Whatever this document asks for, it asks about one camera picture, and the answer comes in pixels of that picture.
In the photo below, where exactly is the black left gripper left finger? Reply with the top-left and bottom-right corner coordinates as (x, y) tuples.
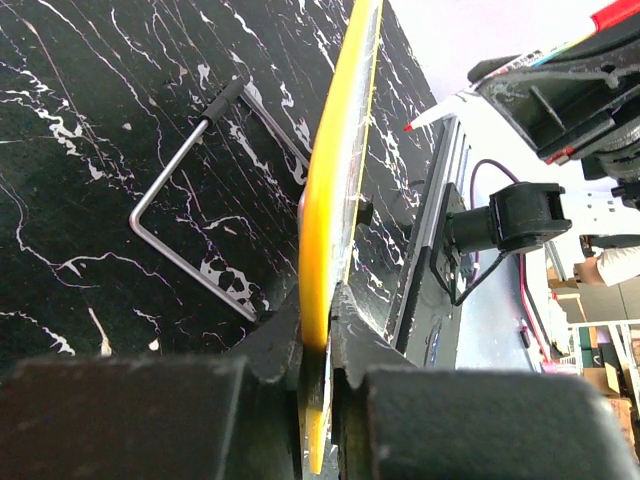
(229, 287), (302, 385)

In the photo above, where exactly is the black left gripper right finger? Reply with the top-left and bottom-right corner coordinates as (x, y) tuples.
(330, 283), (415, 390)

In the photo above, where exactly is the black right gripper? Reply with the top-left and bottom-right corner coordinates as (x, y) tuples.
(467, 22), (639, 210)

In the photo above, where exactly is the red-capped whiteboard marker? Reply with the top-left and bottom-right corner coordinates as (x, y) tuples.
(403, 0), (640, 133)

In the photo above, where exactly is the yellow-framed whiteboard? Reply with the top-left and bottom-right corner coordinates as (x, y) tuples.
(298, 0), (383, 474)

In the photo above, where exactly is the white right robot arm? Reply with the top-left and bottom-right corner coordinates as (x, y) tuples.
(451, 15), (639, 252)

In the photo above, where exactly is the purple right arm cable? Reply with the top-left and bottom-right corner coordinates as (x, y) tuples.
(469, 158), (521, 274)

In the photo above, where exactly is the metal whiteboard stand wire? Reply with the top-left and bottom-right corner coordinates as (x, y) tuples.
(128, 79), (314, 322)

